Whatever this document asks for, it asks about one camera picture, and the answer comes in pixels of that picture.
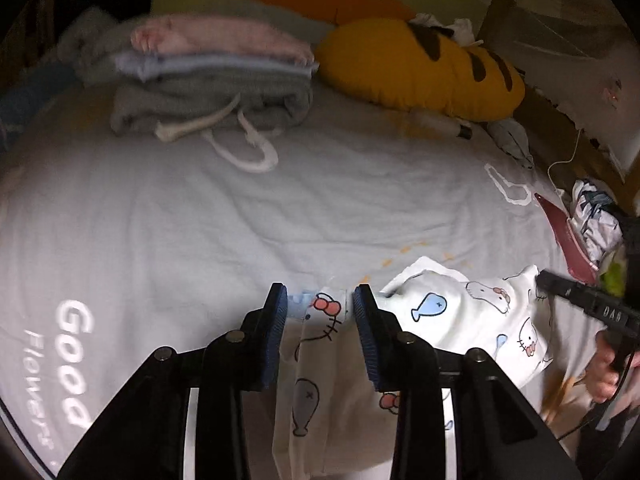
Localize orange pillow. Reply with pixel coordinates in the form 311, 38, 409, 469
250, 0, 416, 28

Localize white dark patterned cloth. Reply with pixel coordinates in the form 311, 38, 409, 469
570, 177, 626, 266

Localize black cable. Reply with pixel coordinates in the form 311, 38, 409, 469
552, 340, 640, 443

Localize blue pillow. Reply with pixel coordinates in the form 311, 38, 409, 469
0, 62, 81, 126

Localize light blue folded garment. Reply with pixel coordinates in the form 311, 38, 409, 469
114, 50, 321, 83

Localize grey-green cloth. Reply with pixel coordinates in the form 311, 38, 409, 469
487, 117, 536, 168

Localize grey printed bedsheet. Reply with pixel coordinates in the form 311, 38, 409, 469
0, 75, 616, 480

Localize pink folded garment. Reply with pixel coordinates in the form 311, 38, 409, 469
131, 14, 316, 63

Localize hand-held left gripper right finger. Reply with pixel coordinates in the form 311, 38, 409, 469
351, 283, 583, 480

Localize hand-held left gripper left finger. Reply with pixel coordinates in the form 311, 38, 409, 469
57, 282, 290, 480

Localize red book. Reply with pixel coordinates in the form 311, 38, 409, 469
534, 192, 601, 286

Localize white mosquito net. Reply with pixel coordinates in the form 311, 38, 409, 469
500, 0, 636, 171

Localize white crumpled cloth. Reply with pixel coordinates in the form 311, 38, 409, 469
410, 12, 483, 46

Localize yellow striped plush pillow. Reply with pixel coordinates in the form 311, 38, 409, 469
315, 17, 526, 123

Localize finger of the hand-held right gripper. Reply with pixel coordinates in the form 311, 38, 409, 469
536, 268, 601, 313

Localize grey folded sweatpants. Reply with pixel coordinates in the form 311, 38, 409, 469
110, 72, 315, 175

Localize green object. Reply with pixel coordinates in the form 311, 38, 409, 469
600, 245, 628, 296

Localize white bottle black cap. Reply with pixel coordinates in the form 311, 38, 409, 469
407, 107, 473, 141

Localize white cable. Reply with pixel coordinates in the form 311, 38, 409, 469
547, 127, 583, 196

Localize person's right hand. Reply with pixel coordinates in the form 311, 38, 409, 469
582, 334, 620, 405

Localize white cat print pants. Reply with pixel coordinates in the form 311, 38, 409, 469
272, 256, 556, 480

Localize grey crumpled cloth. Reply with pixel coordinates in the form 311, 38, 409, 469
55, 5, 146, 86

